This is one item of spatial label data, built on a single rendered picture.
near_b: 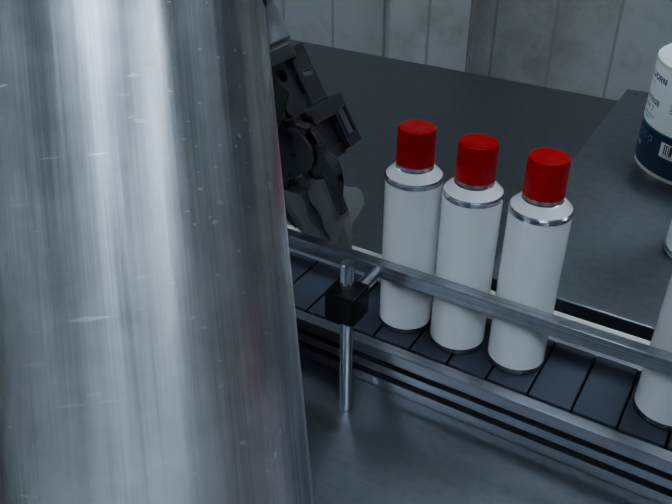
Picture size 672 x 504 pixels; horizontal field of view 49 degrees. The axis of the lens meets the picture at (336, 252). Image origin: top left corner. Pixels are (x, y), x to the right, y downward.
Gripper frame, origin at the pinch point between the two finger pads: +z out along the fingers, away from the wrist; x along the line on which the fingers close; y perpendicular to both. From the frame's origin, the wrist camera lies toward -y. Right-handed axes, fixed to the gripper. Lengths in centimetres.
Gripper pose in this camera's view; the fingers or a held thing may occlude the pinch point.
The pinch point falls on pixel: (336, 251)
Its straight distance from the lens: 73.0
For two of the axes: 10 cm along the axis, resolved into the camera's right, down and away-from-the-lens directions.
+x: -7.4, 1.8, 6.5
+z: 4.3, 8.7, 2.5
